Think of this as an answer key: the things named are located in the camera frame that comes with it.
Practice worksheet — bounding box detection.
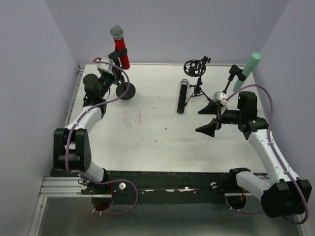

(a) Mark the black round-base stand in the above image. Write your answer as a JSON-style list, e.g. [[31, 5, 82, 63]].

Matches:
[[222, 64, 246, 94], [108, 49, 136, 100]]

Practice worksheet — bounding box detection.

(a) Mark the black glitter microphone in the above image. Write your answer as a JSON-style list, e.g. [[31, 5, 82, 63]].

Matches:
[[177, 79, 189, 114]]

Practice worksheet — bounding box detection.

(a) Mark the black tripod shock-mount stand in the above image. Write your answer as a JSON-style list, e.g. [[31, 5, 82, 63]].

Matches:
[[184, 56, 211, 105]]

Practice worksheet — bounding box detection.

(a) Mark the red glitter microphone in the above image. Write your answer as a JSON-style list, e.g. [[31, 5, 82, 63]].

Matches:
[[110, 25, 130, 70]]

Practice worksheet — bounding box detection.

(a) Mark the mint green toy microphone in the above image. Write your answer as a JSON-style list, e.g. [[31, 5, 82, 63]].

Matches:
[[233, 53, 261, 92]]

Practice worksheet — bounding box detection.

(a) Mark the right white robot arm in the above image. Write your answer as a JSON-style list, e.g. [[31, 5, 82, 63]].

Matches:
[[196, 91, 312, 218]]

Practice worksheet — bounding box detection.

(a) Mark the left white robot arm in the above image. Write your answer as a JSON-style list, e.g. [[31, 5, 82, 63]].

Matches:
[[53, 69, 123, 182]]

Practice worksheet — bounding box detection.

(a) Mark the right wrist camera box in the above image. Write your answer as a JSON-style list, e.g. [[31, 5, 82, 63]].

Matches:
[[213, 91, 228, 108]]

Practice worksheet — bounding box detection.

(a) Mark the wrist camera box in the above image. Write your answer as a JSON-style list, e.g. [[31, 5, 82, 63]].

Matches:
[[213, 91, 228, 108], [96, 57, 114, 75]]

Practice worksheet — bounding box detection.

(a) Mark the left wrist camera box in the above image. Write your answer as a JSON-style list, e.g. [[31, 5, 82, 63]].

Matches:
[[96, 57, 114, 75]]

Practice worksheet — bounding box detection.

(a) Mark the black front mounting rail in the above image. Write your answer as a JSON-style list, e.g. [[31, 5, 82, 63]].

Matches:
[[50, 169, 249, 206]]

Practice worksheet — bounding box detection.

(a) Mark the aluminium extrusion frame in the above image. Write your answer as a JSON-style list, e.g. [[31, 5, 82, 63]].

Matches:
[[29, 65, 85, 236]]

